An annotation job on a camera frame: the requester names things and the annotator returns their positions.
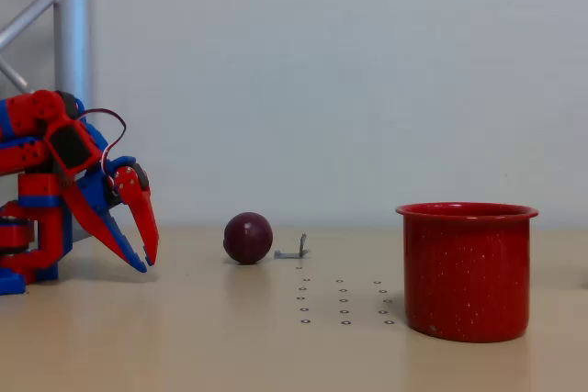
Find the dark purple plum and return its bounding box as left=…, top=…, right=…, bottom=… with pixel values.
left=223, top=211, right=275, bottom=266

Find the red enamel mug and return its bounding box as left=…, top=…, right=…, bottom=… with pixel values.
left=395, top=201, right=539, bottom=344

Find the dark red gripper servo cable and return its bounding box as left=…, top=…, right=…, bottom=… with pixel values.
left=77, top=108, right=128, bottom=174

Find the silver metal tube frame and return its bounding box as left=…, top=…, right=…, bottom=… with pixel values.
left=0, top=0, right=96, bottom=246

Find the small grey bent bracket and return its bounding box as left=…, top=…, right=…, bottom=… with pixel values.
left=273, top=233, right=311, bottom=261

